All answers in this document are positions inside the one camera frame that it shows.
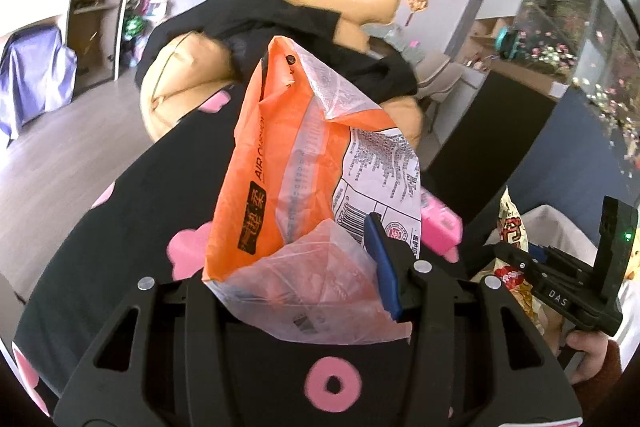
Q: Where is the yellow duck plush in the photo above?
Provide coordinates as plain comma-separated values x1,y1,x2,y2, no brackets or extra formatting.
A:
625,247,640,281

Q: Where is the person right hand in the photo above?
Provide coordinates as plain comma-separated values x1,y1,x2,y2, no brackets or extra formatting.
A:
566,331,622,385

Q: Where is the purple covered object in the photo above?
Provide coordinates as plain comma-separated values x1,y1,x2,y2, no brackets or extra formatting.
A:
1,24,77,148

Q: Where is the black Hello Kitty tablecloth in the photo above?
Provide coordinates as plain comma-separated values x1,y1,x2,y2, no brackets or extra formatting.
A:
16,87,498,426

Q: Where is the brown beige noodle wrapper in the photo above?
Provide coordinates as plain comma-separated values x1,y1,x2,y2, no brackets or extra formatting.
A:
472,188,544,334

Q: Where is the fish tank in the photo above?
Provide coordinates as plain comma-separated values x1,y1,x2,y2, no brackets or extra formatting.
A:
495,0,639,181

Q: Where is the black jacket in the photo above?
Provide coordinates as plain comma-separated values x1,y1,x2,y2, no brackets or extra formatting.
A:
134,0,419,105

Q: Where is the dark blue cloth cover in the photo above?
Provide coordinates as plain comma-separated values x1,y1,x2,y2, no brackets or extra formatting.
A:
506,88,639,243

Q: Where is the beige dining chair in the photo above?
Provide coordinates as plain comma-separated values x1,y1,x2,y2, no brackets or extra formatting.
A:
414,51,464,130

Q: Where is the orange plastic tissue bag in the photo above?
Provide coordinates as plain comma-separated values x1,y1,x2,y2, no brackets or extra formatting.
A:
203,36,421,345

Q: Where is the red chinese knot ornament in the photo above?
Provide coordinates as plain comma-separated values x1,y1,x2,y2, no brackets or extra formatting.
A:
405,0,428,27

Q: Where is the pink toy box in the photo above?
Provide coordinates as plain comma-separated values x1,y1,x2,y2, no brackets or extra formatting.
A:
420,188,463,263

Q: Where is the white cloth covered seat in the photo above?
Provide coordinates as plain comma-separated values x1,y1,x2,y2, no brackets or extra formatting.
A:
522,205,597,260

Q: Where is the orange sofa chair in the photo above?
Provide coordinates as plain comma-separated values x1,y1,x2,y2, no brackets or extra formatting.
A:
138,0,426,151

